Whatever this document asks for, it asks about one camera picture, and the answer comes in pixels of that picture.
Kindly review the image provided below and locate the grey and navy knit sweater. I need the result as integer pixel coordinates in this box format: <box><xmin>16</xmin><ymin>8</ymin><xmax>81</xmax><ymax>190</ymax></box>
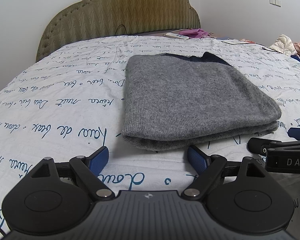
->
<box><xmin>122</xmin><ymin>53</ymin><xmax>281</xmax><ymax>151</ymax></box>

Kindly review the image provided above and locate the cream and pink clothes pile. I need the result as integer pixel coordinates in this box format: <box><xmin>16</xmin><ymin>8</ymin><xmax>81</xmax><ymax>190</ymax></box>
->
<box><xmin>269</xmin><ymin>34</ymin><xmax>300</xmax><ymax>62</ymax></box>

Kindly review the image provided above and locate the purple cloth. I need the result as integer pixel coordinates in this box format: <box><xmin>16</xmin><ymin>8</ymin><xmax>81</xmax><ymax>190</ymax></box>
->
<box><xmin>179</xmin><ymin>28</ymin><xmax>210</xmax><ymax>38</ymax></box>

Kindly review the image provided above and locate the white power strip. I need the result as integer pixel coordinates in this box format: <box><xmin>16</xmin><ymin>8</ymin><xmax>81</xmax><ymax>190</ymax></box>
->
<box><xmin>164</xmin><ymin>33</ymin><xmax>190</xmax><ymax>40</ymax></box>

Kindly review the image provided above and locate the olive green upholstered headboard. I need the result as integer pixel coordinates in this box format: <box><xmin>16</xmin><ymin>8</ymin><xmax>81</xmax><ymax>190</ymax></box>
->
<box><xmin>36</xmin><ymin>0</ymin><xmax>200</xmax><ymax>61</ymax></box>

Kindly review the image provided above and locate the white wall switch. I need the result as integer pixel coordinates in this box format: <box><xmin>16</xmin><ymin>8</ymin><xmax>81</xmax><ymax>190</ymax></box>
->
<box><xmin>269</xmin><ymin>0</ymin><xmax>281</xmax><ymax>7</ymax></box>

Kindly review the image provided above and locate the black cable at headboard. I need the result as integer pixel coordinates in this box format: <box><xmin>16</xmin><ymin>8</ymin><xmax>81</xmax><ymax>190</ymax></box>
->
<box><xmin>115</xmin><ymin>24</ymin><xmax>128</xmax><ymax>36</ymax></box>

